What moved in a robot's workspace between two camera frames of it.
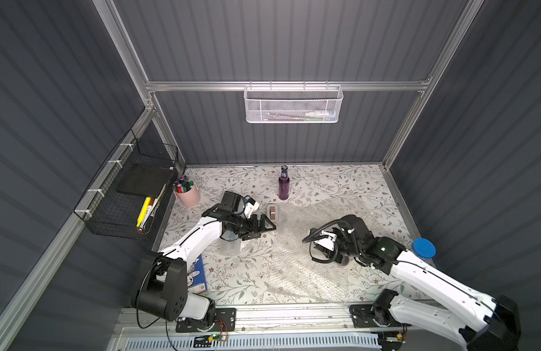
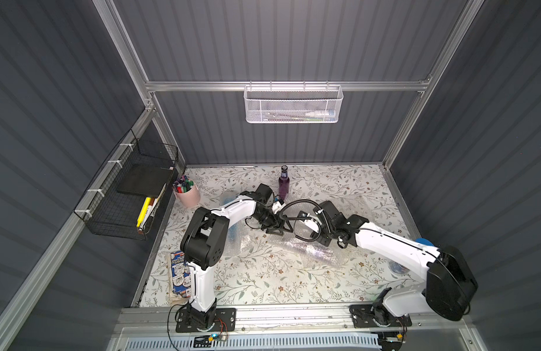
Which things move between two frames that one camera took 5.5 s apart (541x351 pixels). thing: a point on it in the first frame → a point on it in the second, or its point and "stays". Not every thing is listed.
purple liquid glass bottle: [284, 183] stays
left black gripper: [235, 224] → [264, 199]
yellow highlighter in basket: [146, 203] stays
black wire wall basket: [126, 197] stays
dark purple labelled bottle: [345, 259] → [319, 252]
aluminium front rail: [314, 321] stays
